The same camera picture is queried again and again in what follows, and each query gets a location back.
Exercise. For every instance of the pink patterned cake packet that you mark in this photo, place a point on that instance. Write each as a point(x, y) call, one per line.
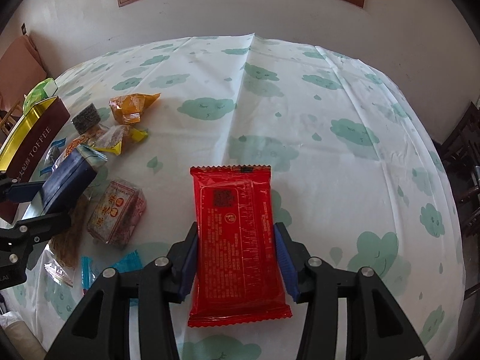
point(117, 213)

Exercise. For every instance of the dark wooden chair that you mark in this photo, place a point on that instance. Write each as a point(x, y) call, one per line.
point(460, 155)

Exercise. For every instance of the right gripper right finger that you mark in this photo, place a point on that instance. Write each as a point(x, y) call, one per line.
point(308, 279)

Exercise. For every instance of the small teal candy wrapper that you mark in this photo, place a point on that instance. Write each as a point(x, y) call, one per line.
point(88, 275)

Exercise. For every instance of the clear peanut snack packet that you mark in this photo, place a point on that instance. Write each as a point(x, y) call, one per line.
point(88, 138)

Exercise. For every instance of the red snack packet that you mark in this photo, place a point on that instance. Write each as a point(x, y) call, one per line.
point(238, 278)

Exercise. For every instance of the teal snack packet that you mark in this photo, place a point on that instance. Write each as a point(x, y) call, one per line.
point(129, 263)

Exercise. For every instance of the grey seaweed snack packet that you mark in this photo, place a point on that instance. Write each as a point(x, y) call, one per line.
point(86, 119)

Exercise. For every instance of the brown dried snack packet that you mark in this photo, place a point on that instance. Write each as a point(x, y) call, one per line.
point(69, 239)

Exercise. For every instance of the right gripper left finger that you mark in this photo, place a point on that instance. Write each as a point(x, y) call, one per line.
point(166, 280)

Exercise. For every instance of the green tissue pack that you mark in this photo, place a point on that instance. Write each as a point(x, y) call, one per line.
point(43, 90)

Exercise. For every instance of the blue-ended candy packet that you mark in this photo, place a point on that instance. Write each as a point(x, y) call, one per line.
point(51, 156)

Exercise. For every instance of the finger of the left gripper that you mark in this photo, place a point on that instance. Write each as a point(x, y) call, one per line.
point(11, 190)
point(41, 226)

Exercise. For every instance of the maroon gold toffee tin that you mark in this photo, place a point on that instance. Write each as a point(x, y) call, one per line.
point(31, 137)

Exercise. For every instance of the pink cloth covered furniture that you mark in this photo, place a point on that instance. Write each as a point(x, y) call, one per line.
point(21, 70)

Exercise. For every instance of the yellow-edged clear snack packet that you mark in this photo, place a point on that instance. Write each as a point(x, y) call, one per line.
point(118, 138)

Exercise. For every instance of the orange snack packet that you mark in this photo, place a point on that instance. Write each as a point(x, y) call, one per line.
point(128, 109)

